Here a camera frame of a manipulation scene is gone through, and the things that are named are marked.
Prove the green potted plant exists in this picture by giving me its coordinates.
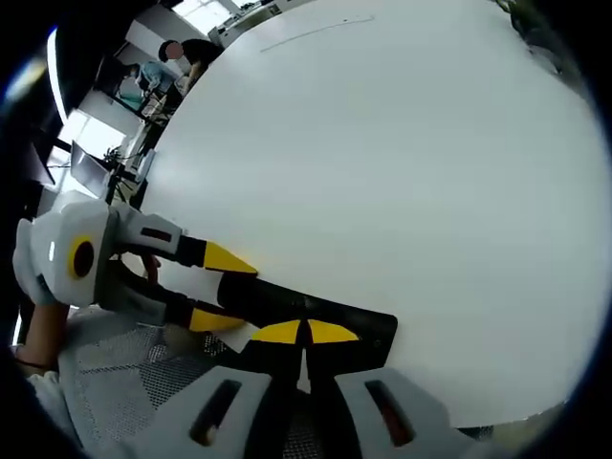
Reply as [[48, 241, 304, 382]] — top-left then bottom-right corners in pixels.
[[494, 0, 582, 77]]

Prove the grey flat device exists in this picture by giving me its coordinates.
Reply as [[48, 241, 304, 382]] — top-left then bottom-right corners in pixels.
[[137, 147, 158, 182]]

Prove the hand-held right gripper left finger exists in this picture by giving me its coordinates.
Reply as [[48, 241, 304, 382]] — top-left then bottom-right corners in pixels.
[[119, 318, 307, 459]]

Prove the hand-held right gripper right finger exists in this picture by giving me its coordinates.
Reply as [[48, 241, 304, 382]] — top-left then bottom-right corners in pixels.
[[305, 318, 489, 459]]

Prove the person's left hand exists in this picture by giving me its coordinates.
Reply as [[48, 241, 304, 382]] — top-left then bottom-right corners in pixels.
[[141, 253, 163, 286]]

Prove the computer monitor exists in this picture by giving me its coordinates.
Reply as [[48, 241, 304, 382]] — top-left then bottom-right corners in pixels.
[[70, 141, 110, 198]]

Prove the ceiling light strip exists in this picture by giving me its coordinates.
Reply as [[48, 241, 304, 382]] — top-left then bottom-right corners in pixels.
[[46, 26, 69, 126]]

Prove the white table socket panel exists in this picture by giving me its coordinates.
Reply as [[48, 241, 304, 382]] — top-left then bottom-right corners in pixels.
[[259, 2, 379, 53]]

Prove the black remote control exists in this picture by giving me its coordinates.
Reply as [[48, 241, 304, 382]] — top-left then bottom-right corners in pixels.
[[217, 274, 399, 372]]

